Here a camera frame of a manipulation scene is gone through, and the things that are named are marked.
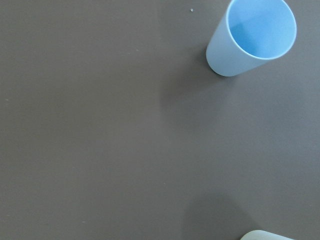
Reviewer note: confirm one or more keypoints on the cream rabbit tray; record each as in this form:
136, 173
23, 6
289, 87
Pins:
263, 235

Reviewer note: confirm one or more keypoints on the light blue cup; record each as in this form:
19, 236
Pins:
250, 34

